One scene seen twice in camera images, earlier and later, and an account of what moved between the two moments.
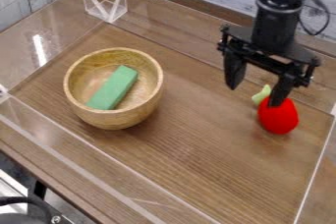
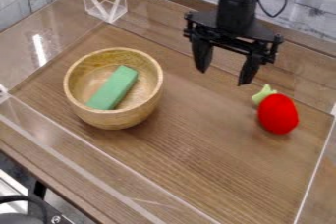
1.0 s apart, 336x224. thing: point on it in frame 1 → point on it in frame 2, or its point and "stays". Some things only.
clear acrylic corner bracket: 107,11 stays
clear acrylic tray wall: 30,128 stays
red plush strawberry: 278,119 stays
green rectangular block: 113,88 stays
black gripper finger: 234,64 → 203,54
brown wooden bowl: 87,73 stays
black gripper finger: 282,89 → 250,70
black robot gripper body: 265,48 → 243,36
